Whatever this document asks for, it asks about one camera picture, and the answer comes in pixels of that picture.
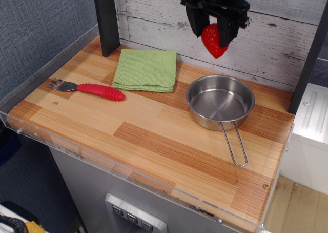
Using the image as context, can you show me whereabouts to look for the yellow object at corner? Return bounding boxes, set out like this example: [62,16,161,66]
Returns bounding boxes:
[25,221,46,233]

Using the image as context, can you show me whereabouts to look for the dark left upright post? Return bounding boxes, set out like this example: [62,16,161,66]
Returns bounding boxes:
[94,0,120,57]

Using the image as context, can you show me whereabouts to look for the black braided cable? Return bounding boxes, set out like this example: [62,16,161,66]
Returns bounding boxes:
[0,215,26,233]

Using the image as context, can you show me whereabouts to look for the red handled metal fork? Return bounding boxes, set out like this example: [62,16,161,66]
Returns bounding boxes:
[48,77,126,101]

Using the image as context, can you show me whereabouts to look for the white aluminium box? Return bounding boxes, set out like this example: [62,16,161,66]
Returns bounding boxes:
[280,83,327,194]

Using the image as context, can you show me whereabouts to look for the dark right upright post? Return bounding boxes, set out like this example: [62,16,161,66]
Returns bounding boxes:
[288,3,327,114]

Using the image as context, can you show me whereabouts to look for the red plastic strawberry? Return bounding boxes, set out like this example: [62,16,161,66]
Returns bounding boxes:
[201,23,228,59]

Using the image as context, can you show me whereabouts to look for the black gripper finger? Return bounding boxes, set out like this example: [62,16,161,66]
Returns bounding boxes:
[217,14,239,48]
[186,4,210,37]

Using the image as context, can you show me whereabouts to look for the dark upright post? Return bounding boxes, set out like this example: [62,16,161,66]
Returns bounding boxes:
[94,0,120,57]
[288,3,327,114]

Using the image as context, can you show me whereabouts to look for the green folded cloth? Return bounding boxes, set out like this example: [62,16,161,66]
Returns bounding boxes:
[112,49,177,93]

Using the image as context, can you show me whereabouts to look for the clear acrylic edge guard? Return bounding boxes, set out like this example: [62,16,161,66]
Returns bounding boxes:
[1,23,293,232]

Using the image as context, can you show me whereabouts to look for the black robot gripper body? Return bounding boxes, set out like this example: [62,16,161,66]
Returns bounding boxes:
[180,0,250,29]

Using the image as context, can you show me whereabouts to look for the steel bowl with wire handle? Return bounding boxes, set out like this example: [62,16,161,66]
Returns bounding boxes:
[186,74,255,167]

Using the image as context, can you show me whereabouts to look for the grey cabinet with dispenser panel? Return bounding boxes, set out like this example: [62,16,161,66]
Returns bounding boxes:
[50,148,233,232]

